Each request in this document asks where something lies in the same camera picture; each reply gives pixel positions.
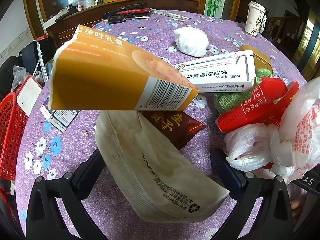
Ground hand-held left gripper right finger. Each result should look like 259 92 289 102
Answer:
210 147 298 240

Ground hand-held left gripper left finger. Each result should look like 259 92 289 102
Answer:
26 147 106 240

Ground clear white plastic bag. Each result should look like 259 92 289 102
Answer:
225 124 280 172

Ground blue white medicine box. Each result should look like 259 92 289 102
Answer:
40 96 80 133

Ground red carton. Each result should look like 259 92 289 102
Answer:
217 77 300 133

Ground beige paper bag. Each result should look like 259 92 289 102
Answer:
95 110 230 223

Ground red printed plastic bag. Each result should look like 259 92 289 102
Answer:
270 76 320 184

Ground green plush cloth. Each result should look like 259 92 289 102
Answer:
214 68 273 114

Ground brown snack packet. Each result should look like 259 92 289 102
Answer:
141 110 207 151

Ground red plastic basket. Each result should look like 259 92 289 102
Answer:
0 91 29 180

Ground orange medicine box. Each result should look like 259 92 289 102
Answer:
47 24 200 112

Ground long white medicine box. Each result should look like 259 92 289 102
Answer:
172 50 257 93

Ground white cloth bundle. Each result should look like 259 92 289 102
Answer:
173 26 209 57

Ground person's right hand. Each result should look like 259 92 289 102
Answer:
291 193 307 218

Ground white box with red rim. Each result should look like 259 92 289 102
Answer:
17 75 42 117

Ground clear crumpled plastic bag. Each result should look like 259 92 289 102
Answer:
11 65 27 92

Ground dark blue paper bag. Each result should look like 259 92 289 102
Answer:
20 39 54 80

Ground black leather sofa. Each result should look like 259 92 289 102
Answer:
0 54 28 98

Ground dark wooden chair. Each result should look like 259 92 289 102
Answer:
266 7 310 60

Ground purple floral tablecloth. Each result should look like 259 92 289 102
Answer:
15 11 310 240

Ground white paper cup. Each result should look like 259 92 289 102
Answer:
244 1 267 37

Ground white flat box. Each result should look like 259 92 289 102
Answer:
42 12 68 30

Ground red black shears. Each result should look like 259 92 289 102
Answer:
103 6 150 18

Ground wooden cabinet with mirror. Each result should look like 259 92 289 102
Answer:
22 0 244 48

